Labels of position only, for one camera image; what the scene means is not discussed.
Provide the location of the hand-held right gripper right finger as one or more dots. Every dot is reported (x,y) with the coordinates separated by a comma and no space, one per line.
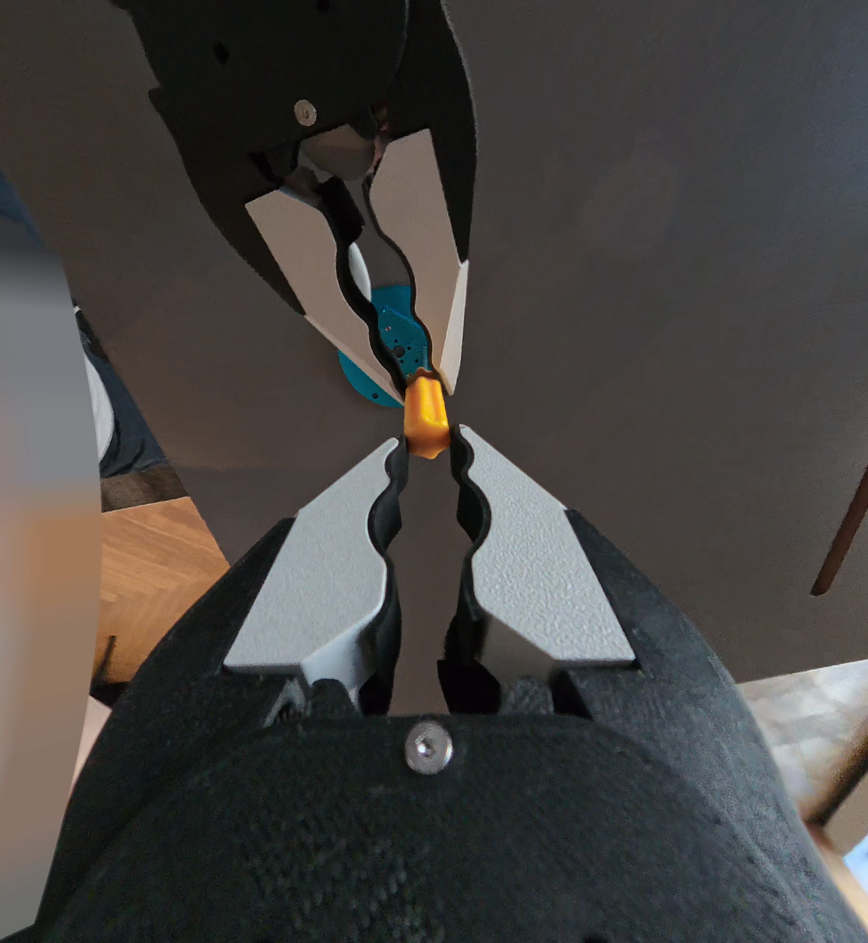
(544,589)

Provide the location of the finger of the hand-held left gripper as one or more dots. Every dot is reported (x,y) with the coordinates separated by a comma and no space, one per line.
(301,250)
(419,213)

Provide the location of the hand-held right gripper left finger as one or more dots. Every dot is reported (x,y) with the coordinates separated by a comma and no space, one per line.
(309,597)

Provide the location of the blue disc with square bracket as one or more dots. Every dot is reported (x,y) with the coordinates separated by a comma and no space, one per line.
(397,331)

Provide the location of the yellow screwdriver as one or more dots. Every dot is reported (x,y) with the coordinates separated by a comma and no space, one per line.
(426,420)

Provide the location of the grey desk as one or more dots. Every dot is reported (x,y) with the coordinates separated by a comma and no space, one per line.
(625,295)

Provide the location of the person's white shirt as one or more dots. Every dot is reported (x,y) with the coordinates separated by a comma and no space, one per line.
(101,412)

